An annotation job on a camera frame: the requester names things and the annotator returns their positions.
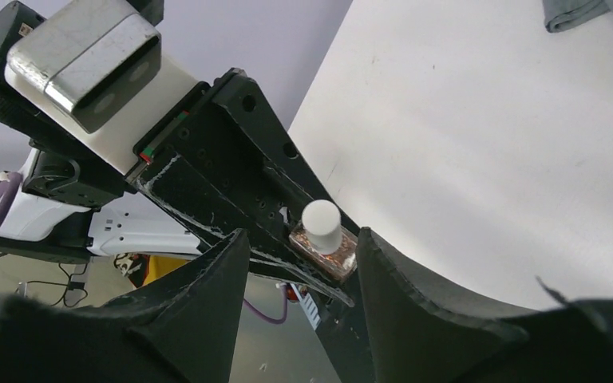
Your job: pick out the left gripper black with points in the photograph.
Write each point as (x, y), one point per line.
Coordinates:
(219, 161)

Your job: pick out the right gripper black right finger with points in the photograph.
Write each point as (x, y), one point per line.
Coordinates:
(426, 328)

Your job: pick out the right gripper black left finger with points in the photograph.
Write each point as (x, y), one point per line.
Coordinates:
(180, 328)

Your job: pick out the glitter nail polish bottle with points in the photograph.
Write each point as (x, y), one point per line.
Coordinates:
(339, 265)

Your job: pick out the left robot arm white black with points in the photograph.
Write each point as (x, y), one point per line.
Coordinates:
(68, 198)

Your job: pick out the grey shirt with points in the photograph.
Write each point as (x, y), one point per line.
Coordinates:
(564, 15)

